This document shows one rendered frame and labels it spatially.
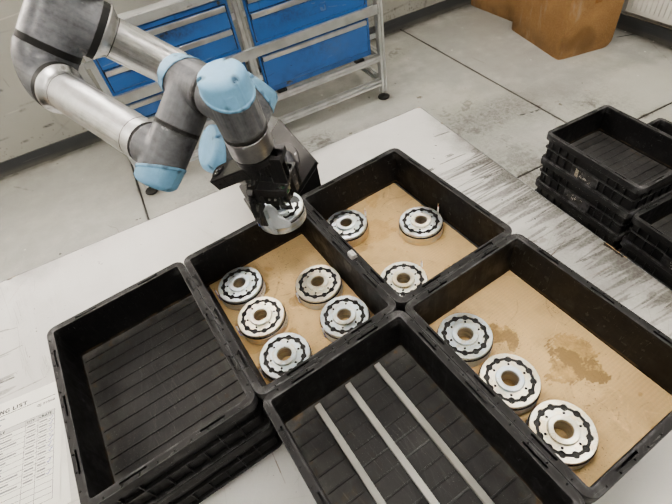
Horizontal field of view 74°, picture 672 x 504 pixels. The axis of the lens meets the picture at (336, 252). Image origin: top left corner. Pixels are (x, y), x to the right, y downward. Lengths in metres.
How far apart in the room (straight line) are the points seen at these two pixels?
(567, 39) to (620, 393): 2.97
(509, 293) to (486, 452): 0.33
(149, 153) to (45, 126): 2.93
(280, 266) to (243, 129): 0.45
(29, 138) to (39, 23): 2.71
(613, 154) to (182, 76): 1.61
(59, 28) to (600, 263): 1.28
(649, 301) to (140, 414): 1.13
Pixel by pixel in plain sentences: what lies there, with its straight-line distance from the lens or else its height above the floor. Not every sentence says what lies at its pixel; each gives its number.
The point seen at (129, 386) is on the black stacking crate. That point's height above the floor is 0.83.
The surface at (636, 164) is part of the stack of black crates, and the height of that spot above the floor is 0.49.
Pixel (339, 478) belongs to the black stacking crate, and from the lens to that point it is 0.83.
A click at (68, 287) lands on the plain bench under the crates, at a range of 1.53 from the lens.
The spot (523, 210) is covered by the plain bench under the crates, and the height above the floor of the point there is 0.70.
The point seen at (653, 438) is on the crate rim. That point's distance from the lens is 0.81.
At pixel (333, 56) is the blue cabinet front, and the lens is 2.98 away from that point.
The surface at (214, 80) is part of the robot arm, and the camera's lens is 0.68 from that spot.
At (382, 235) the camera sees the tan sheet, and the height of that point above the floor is 0.83.
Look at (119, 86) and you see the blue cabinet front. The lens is 2.69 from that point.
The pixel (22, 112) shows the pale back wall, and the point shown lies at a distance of 3.67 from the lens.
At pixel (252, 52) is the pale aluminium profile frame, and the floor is 0.60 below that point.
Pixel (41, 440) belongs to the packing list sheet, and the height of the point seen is 0.70.
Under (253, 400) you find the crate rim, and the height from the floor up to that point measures 0.93.
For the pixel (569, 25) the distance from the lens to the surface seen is 3.61.
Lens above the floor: 1.63
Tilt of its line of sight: 48 degrees down
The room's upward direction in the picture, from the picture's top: 12 degrees counter-clockwise
